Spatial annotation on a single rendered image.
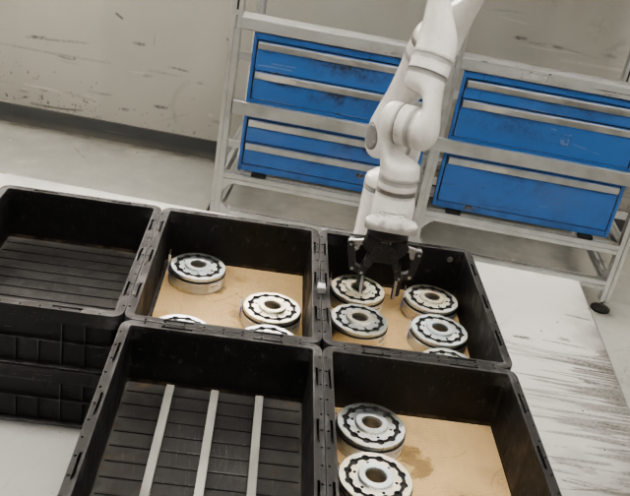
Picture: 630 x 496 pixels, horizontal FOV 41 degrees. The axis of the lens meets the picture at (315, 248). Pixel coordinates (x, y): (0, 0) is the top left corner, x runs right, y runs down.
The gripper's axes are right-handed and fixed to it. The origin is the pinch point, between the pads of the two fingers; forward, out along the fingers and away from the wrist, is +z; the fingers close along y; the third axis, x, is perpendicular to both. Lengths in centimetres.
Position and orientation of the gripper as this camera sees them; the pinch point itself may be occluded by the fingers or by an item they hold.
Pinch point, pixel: (377, 287)
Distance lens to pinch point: 155.9
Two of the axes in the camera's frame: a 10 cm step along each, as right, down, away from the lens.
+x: -1.0, 4.0, -9.1
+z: -1.4, 9.0, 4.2
